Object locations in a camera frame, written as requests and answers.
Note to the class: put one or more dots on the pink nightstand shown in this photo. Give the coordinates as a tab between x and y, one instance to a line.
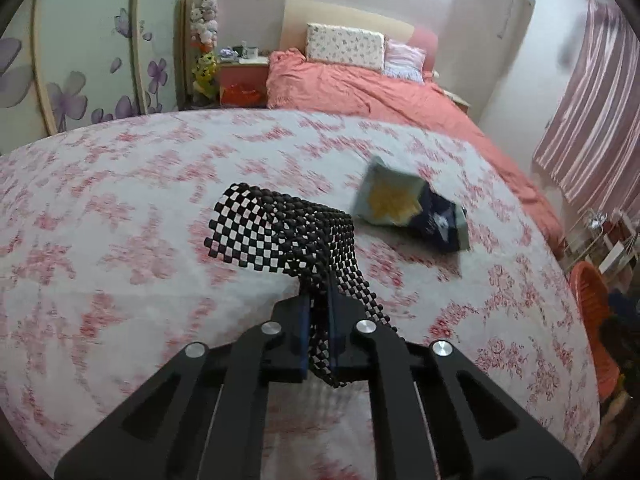
242	74

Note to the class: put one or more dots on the pink striped curtain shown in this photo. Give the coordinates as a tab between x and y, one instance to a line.
595	110

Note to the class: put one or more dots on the red floral tablecloth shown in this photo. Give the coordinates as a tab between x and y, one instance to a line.
125	210

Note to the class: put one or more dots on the plush toy bouquet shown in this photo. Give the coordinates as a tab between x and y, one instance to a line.
205	20

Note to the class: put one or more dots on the cream bed headboard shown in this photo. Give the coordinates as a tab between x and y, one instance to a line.
345	20

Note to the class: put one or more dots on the black beaded mesh mat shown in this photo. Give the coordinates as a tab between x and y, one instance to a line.
280	230

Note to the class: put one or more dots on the yellow plush toy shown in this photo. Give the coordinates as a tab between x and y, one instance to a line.
206	75

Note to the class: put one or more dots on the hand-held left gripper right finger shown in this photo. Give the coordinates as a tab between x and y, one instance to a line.
334	332

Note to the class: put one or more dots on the orange plastic chair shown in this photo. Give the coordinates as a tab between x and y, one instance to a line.
592	320

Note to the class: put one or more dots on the flower print wardrobe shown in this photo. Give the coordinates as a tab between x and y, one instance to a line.
85	50

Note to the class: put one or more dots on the white mug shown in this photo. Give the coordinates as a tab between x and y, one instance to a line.
251	52

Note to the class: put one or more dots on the pink striped pillow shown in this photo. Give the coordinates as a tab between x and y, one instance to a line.
404	60

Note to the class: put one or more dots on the chips snack bag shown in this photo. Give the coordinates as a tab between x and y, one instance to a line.
395	200

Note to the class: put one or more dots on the wooden bedside table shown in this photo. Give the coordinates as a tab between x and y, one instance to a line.
456	101

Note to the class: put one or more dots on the floral pillow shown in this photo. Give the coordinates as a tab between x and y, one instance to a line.
345	46

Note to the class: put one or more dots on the red plastic bag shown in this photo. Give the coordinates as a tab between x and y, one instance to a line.
241	95

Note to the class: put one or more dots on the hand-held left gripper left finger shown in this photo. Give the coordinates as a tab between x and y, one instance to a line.
301	332

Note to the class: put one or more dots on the pink duvet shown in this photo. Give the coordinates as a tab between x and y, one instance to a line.
400	100

